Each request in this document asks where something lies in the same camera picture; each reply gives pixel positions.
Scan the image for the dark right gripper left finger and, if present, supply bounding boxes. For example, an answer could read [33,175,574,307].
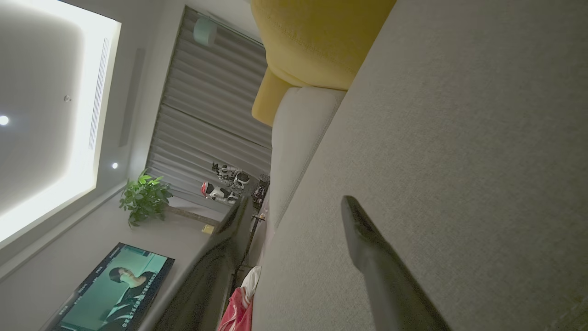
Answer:
[154,197,252,331]

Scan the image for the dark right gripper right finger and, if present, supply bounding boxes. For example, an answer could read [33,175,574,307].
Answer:
[341,195,452,331]

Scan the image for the red shirt with white stripes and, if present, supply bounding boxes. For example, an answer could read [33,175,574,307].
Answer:
[217,266,262,331]

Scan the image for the white and red toy robot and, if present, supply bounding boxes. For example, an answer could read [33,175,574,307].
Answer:
[201,181,241,205]

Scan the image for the flat screen television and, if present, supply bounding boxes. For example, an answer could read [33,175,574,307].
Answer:
[50,242,175,331]

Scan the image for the green potted plant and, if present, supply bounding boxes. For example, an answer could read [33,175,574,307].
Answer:
[119,169,174,228]

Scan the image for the dark table ornament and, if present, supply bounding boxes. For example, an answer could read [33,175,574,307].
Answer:
[252,173,271,205]

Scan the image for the black and white toy robot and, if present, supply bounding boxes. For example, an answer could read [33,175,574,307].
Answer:
[211,161,251,189]

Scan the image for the grey pleated curtain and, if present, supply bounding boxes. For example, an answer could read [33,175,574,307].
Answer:
[146,6,272,214]

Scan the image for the grey fabric sofa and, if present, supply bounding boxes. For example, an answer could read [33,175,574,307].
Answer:
[250,0,588,331]

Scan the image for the grey sofa back cushion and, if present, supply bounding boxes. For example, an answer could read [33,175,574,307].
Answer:
[269,86,347,230]

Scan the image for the long ceiling air vent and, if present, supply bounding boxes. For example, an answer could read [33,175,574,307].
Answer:
[88,37,111,151]

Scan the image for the yellow sofa cushion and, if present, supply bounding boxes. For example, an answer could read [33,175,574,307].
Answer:
[250,0,396,127]

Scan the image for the black frame side table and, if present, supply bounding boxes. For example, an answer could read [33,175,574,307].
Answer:
[231,212,268,279]

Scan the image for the mint round wall speaker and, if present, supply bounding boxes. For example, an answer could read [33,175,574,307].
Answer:
[193,17,218,47]

